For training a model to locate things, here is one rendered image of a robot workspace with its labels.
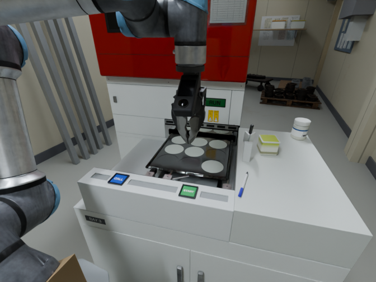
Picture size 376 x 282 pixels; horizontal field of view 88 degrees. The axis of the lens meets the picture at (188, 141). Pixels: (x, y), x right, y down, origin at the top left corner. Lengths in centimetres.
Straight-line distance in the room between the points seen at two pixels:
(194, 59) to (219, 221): 48
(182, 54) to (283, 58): 789
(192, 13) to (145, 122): 91
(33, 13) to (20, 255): 45
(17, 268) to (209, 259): 56
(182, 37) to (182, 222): 55
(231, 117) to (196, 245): 68
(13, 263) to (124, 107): 98
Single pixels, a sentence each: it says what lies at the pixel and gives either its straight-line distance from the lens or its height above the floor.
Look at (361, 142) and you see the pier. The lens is 321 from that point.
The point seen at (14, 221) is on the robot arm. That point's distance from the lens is 60.
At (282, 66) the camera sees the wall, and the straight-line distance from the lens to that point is 835.
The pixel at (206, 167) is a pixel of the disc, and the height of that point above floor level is 90.
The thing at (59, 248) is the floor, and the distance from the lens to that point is 196.
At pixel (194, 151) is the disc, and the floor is 90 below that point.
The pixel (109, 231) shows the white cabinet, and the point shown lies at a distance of 92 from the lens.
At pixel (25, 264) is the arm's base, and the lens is 56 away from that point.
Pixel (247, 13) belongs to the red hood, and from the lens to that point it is 102.
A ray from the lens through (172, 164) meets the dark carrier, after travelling 91.
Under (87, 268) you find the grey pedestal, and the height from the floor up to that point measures 82.
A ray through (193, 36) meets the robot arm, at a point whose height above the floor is 142.
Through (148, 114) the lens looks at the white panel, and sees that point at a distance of 126.
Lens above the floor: 141
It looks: 28 degrees down
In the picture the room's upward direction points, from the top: straight up
